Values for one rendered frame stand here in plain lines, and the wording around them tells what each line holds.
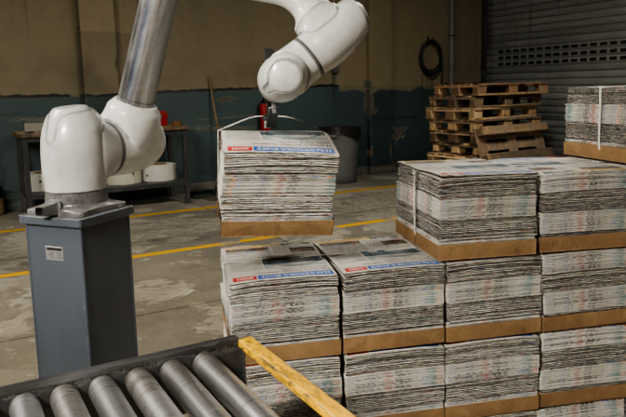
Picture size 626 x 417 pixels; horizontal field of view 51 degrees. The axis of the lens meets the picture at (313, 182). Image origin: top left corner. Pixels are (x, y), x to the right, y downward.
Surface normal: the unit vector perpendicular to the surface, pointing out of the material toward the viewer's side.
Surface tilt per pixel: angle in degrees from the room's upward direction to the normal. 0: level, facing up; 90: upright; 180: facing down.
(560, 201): 90
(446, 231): 90
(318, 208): 103
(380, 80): 90
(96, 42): 90
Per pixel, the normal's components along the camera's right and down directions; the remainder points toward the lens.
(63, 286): -0.40, 0.15
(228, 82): 0.50, 0.11
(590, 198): 0.19, 0.14
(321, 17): -0.13, -0.31
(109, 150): 0.92, 0.00
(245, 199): 0.16, 0.37
